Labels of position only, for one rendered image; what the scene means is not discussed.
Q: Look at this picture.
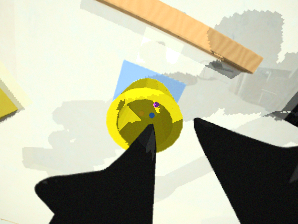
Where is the yellow block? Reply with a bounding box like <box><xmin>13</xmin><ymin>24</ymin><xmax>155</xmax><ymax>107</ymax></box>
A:
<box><xmin>0</xmin><ymin>88</ymin><xmax>18</xmax><ymax>119</ymax></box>

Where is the tan wooden bar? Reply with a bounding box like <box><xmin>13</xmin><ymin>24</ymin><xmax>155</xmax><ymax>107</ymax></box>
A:
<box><xmin>96</xmin><ymin>0</ymin><xmax>263</xmax><ymax>74</ymax></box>

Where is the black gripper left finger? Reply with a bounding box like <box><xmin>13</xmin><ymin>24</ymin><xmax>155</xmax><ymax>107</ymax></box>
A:
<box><xmin>34</xmin><ymin>124</ymin><xmax>156</xmax><ymax>224</ymax></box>

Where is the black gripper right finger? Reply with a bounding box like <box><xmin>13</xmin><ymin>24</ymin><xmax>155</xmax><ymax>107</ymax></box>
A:
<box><xmin>194</xmin><ymin>118</ymin><xmax>298</xmax><ymax>224</ymax></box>

